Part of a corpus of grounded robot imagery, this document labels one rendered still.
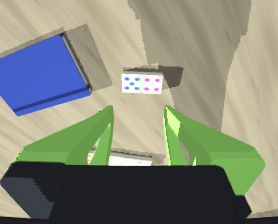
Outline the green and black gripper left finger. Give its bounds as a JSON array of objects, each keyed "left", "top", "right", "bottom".
[{"left": 12, "top": 105, "right": 114, "bottom": 165}]

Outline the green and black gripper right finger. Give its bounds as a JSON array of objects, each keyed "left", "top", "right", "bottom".
[{"left": 163, "top": 105, "right": 265, "bottom": 195}]

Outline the blue flat rectangular pad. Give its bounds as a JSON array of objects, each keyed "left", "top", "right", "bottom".
[{"left": 0, "top": 33, "right": 92, "bottom": 117}]

